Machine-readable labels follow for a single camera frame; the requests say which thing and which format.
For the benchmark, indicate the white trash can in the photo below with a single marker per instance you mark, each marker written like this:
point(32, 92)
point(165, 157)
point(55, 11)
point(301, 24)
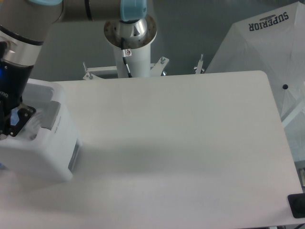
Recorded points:
point(48, 144)

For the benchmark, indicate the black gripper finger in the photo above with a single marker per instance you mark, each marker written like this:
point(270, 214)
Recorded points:
point(20, 117)
point(4, 127)

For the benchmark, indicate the clear plastic water bottle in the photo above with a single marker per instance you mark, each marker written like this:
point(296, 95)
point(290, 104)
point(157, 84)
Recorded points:
point(35, 122)

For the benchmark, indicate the white metal base bracket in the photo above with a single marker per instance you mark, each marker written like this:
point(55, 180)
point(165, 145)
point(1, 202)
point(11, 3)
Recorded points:
point(157, 69)

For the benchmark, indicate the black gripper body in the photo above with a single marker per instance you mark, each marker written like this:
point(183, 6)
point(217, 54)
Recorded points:
point(13, 79)

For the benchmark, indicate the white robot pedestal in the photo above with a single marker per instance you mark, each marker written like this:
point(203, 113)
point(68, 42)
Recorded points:
point(131, 42)

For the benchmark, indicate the black device at table corner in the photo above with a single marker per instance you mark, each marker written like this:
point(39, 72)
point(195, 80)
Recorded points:
point(297, 205)

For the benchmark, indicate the white umbrella with lettering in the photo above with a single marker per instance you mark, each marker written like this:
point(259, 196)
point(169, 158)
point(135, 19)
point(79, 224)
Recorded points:
point(274, 43)

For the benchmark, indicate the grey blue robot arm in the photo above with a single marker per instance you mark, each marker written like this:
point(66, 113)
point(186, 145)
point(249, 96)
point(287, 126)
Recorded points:
point(24, 26)

